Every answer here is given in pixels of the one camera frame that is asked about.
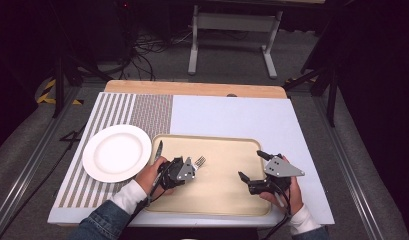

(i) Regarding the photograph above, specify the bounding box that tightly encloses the grey metal stand frame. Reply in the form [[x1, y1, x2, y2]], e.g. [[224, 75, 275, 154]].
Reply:
[[187, 4, 284, 80]]

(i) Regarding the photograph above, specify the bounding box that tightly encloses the black floor cable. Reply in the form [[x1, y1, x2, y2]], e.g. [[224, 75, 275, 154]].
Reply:
[[0, 123, 88, 238]]

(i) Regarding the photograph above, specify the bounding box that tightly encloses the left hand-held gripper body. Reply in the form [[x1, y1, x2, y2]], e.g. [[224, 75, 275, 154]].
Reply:
[[158, 156, 197, 191]]

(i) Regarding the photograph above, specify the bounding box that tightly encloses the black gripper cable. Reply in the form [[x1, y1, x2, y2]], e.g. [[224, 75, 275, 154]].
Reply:
[[262, 186, 292, 240], [125, 184, 161, 231]]

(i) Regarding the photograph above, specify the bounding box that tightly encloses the striped and dotted placemat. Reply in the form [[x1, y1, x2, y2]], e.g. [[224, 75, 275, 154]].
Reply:
[[58, 92, 174, 209]]

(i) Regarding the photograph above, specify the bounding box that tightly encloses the aluminium floor rail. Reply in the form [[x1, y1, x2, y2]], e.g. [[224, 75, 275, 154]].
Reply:
[[311, 95, 388, 240], [0, 94, 75, 240]]

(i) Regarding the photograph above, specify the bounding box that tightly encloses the wooden table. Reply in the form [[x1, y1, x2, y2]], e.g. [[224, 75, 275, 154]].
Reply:
[[104, 79, 288, 100]]

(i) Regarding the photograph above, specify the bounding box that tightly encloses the yellow black hazard tape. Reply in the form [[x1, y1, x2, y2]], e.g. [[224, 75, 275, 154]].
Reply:
[[36, 78, 85, 106]]

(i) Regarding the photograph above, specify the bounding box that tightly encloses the white board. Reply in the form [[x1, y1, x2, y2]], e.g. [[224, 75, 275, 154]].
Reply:
[[47, 91, 336, 228]]

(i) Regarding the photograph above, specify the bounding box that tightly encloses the white round plate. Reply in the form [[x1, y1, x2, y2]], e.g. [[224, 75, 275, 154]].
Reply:
[[81, 124, 153, 184]]

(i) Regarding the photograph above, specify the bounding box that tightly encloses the person's left hand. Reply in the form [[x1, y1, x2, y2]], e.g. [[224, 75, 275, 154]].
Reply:
[[134, 156, 175, 198]]

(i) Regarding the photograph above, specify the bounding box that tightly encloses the black tripod stand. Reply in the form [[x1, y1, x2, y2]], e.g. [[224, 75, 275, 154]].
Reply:
[[284, 63, 339, 128], [51, 54, 105, 119]]

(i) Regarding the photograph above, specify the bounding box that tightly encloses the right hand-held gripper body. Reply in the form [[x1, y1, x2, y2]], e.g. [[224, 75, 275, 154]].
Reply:
[[247, 155, 306, 196]]

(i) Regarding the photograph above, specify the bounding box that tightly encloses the silver fork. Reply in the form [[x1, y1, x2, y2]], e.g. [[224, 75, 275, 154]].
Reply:
[[194, 155, 207, 171]]

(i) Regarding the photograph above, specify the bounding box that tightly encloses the bundle of floor cables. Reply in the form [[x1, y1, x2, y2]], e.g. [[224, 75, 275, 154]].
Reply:
[[116, 31, 195, 82]]

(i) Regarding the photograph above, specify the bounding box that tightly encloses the person's right hand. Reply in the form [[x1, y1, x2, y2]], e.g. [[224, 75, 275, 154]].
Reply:
[[260, 175, 305, 216]]

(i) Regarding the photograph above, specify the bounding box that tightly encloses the silver table knife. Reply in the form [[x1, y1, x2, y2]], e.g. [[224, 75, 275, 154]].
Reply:
[[153, 139, 164, 164]]

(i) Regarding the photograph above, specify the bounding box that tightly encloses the beige plastic tray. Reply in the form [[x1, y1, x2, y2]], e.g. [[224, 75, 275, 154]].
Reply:
[[145, 134, 272, 217]]

